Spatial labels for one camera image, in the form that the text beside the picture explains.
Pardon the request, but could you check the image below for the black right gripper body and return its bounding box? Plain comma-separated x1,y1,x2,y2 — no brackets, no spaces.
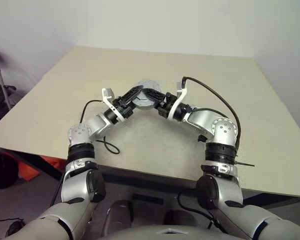
156,91,176,118

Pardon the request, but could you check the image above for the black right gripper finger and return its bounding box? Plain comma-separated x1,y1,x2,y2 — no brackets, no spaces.
142,87,165,100
146,93,164,109

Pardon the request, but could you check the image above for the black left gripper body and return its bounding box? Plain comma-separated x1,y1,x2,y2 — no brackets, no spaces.
113,95,135,119

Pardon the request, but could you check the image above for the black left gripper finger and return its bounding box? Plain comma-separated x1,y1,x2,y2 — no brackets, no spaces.
125,93,141,113
119,84,144,104

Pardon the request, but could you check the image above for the grey ribbed motor cover plate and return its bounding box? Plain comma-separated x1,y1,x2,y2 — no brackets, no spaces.
135,79,162,96

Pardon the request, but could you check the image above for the black flat bar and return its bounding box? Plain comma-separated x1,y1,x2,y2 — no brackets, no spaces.
131,193,165,205

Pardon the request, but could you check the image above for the dark rounded shape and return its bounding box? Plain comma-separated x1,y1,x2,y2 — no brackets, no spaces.
106,199,134,231

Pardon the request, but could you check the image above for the orange bag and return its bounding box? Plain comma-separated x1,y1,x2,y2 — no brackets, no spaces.
16,154,66,181

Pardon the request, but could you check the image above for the grey robot torso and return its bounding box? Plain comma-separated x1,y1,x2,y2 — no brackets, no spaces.
99,219,243,240

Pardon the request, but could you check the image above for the black bag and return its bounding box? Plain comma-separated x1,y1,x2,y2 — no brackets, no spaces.
0,147,19,190

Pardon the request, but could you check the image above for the dark round floor object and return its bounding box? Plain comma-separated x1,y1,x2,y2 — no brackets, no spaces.
6,219,26,238

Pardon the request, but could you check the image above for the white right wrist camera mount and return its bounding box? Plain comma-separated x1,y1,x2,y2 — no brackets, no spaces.
167,81,189,120

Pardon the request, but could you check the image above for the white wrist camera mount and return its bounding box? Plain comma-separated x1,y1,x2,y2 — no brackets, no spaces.
101,87,131,123
167,81,189,120

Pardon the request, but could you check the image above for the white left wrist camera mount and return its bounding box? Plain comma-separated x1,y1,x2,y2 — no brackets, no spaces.
101,87,131,123

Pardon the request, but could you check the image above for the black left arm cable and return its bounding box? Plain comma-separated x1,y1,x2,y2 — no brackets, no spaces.
78,99,121,155

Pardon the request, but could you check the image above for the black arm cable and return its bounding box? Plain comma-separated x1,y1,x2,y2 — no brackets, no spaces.
181,76,241,151
78,99,121,155

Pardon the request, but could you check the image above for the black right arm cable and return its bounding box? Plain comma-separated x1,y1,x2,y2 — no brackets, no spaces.
181,76,241,151

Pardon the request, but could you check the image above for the black cable tie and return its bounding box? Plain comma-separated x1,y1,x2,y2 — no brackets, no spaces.
235,160,256,168

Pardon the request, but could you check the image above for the black looped cable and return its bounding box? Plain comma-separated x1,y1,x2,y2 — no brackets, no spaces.
177,188,228,235

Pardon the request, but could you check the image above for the black hanging cable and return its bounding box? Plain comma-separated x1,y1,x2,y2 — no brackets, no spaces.
49,171,66,209

